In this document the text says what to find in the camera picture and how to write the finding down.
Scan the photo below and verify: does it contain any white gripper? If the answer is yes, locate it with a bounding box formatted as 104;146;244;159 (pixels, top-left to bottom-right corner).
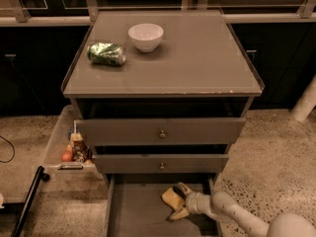
170;182;210;221

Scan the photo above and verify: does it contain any yellow sponge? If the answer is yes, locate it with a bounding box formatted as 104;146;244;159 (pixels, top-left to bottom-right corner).
161;187;185;211

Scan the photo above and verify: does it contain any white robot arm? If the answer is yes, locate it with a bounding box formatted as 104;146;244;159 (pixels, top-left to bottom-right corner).
162;182;316;237

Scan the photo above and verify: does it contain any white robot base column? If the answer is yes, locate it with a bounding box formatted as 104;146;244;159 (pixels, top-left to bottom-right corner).
290;75;316;121

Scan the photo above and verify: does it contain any grey middle drawer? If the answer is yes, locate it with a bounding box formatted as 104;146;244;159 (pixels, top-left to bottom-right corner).
94;154;229;174

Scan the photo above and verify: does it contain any grey drawer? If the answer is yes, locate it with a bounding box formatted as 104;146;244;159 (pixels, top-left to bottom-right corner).
94;154;229;174
76;118;245;146
105;174;222;237

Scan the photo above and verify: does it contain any grey bottom drawer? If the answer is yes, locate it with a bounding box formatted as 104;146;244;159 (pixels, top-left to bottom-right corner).
105;174;222;237

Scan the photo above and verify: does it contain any grey top drawer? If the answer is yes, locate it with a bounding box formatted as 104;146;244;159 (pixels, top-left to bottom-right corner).
76;118;245;146

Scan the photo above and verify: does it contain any grey drawer cabinet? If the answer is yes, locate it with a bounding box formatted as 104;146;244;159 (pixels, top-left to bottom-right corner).
60;9;266;237

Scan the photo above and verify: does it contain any brown snack bag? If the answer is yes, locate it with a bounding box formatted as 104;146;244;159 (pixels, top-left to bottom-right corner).
70;133;88;162

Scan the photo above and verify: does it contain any clear plastic storage bin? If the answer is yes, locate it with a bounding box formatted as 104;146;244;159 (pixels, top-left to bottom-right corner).
44;105;100;177

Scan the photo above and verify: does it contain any red round fruit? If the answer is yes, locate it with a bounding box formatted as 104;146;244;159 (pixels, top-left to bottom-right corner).
61;151;73;162

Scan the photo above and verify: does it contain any crushed green soda can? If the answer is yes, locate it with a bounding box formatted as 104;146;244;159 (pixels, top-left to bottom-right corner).
87;42;126;66

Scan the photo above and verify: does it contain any white ceramic bowl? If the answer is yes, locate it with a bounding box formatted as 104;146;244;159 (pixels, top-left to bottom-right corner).
128;24;164;52

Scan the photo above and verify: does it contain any black metal stand leg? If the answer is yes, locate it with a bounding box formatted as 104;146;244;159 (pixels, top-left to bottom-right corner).
11;166;50;237

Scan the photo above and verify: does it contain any black floor cable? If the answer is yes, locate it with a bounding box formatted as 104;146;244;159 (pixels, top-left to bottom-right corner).
0;134;16;164

